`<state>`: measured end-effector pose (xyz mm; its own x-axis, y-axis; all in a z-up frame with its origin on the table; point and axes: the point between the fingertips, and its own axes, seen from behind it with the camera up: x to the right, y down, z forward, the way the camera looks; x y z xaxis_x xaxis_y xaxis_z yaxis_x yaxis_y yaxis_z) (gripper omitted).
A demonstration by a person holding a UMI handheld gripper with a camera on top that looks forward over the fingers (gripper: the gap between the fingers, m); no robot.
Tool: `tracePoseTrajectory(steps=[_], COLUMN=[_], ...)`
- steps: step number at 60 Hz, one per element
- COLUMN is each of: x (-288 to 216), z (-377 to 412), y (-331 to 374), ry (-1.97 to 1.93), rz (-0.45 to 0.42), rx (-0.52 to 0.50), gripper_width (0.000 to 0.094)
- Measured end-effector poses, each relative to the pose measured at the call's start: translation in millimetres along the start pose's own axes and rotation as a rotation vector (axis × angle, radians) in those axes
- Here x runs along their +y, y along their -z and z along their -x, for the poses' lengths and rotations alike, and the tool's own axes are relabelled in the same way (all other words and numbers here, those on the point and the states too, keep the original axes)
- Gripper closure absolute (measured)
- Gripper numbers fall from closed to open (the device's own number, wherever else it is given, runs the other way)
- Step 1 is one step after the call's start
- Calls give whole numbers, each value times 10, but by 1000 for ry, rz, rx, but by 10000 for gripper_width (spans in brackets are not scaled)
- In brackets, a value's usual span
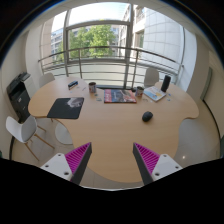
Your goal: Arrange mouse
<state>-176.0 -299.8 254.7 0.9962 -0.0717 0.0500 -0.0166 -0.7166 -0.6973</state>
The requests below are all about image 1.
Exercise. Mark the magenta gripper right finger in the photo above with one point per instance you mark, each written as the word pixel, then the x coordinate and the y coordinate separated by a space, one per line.
pixel 153 166

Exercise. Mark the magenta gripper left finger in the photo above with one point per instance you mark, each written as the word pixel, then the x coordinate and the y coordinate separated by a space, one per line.
pixel 70 166

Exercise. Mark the black computer mouse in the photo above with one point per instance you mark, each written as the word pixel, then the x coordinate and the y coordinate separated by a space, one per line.
pixel 147 116

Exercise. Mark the black mouse pad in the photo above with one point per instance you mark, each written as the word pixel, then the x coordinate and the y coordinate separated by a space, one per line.
pixel 66 108

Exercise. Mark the white chair wooden legs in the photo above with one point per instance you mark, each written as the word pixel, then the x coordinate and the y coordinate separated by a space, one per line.
pixel 23 132

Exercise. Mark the wooden meeting table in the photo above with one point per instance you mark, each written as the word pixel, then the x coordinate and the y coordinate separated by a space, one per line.
pixel 113 128

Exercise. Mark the blue white booklet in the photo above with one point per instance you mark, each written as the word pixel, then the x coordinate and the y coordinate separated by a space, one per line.
pixel 154 93

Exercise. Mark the right printed mug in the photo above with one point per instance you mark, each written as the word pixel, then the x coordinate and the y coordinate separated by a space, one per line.
pixel 139 91

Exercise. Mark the printed mug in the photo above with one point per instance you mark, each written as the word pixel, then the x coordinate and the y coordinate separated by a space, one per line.
pixel 92 87
pixel 139 91

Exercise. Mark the red magazine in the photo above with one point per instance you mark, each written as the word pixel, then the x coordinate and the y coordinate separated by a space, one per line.
pixel 119 96

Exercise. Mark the small black blue box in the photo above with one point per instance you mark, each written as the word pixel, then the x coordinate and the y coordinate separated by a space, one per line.
pixel 72 84

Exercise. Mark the left printed mug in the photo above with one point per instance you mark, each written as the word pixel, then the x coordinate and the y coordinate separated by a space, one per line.
pixel 92 87

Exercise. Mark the black cylindrical speaker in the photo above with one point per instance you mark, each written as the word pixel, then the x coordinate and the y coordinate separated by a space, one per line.
pixel 165 83

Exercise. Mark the black printer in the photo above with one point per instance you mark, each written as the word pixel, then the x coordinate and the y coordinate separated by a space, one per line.
pixel 18 96

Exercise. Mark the white chair far right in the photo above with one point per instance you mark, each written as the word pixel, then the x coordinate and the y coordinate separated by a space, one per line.
pixel 151 77

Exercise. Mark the white chair far left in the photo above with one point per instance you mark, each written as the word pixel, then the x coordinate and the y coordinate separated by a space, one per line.
pixel 46 79

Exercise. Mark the metal balcony railing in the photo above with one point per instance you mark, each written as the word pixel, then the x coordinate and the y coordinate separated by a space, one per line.
pixel 110 66

